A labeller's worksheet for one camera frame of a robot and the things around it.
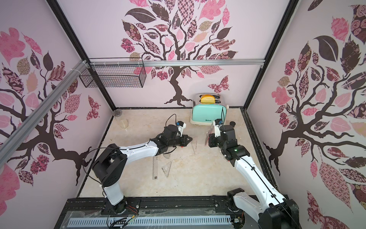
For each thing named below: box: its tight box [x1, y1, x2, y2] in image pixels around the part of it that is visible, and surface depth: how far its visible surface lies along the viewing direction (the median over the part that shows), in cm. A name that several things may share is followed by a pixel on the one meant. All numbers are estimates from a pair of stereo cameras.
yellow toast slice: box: [200, 93, 216, 105], surface depth 100 cm
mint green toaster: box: [190, 93, 228, 126], surface depth 101 cm
